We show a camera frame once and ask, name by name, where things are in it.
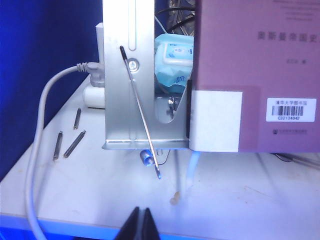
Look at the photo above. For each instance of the metal hex standoff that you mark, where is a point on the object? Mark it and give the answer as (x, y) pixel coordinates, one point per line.
(77, 118)
(74, 144)
(57, 146)

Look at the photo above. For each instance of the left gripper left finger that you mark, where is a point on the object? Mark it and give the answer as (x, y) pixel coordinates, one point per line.
(131, 230)

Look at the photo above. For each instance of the thin metal pen refill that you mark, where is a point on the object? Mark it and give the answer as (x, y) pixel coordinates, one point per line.
(140, 110)

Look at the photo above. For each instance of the small beige blob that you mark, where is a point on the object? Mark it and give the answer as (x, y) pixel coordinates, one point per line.
(175, 198)

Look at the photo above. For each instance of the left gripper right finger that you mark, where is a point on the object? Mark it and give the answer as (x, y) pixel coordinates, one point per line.
(148, 230)

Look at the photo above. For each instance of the mauve book with barcode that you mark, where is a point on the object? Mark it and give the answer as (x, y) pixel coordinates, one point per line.
(250, 62)

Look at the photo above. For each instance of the white power strip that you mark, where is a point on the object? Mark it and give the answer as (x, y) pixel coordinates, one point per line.
(95, 98)

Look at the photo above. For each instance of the blue tissue pack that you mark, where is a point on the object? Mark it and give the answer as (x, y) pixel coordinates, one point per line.
(172, 72)

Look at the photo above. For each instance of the silver metal book stand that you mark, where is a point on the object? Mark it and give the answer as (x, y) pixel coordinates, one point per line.
(117, 100)

